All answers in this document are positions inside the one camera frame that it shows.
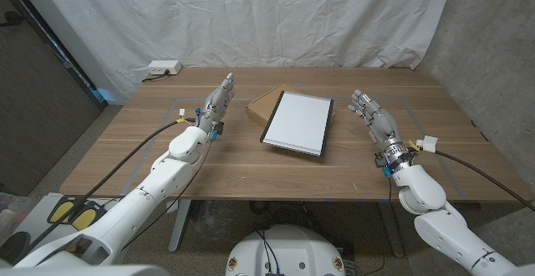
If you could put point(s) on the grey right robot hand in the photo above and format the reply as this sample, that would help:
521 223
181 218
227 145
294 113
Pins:
380 125

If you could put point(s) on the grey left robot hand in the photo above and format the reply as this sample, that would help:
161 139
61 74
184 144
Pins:
215 104

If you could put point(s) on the small black-framed whiteboard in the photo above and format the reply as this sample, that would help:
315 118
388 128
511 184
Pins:
299 121

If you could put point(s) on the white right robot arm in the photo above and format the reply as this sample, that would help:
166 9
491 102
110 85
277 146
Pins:
422 192

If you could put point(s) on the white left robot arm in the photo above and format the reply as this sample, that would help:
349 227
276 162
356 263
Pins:
134 200

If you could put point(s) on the flat cardboard packing box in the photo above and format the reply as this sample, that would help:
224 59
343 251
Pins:
263 106

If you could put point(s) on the white power strip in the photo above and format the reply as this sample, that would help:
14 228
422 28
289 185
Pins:
164 67

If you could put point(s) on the white wrinkled backdrop cloth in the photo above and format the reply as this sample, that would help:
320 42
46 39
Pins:
251 16

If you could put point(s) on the white metal table leg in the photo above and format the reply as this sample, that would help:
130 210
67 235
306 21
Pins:
393 230
179 226

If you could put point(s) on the white paper tag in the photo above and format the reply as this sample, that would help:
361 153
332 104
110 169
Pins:
171 207

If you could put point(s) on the small blue floor object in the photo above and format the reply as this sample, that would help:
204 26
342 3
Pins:
102 96

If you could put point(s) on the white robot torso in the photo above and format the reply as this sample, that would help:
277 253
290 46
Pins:
292 251

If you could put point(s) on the yellow black foot pedal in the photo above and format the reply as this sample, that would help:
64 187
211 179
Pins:
85 219
60 211

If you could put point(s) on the dark brown partition panel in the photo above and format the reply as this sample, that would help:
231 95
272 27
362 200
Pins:
37 100

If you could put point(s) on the white floor platform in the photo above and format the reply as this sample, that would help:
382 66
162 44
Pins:
35 217

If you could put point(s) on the clear plastic container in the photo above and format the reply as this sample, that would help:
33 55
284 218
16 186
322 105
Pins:
10 213

